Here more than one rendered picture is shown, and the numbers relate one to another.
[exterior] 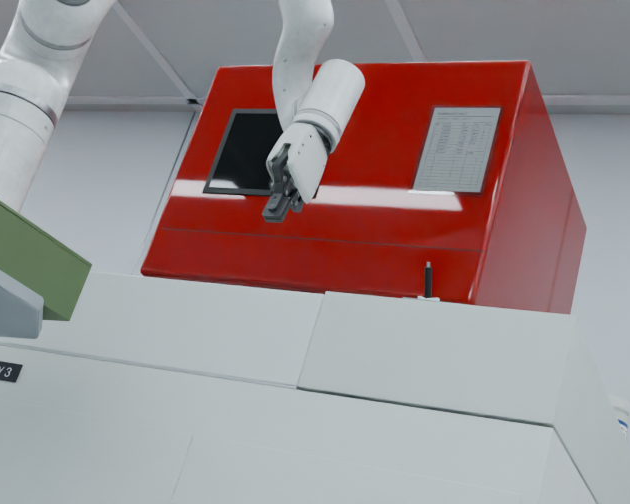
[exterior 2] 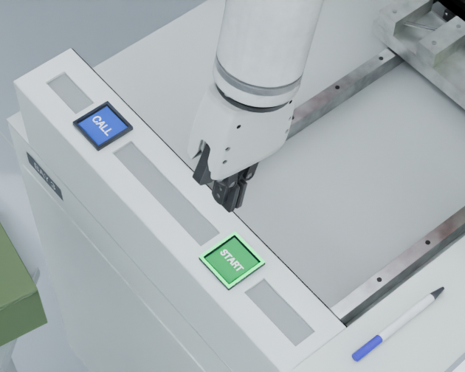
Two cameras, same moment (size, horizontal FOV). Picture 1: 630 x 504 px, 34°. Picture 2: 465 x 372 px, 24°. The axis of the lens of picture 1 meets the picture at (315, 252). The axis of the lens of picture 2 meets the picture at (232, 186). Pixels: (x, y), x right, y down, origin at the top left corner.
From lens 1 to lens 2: 1.82 m
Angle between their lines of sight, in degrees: 80
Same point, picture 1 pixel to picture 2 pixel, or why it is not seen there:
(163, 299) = (144, 236)
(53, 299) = (18, 332)
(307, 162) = (249, 148)
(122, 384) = (143, 284)
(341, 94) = (274, 43)
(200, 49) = not seen: outside the picture
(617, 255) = not seen: outside the picture
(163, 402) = (181, 331)
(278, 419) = not seen: outside the picture
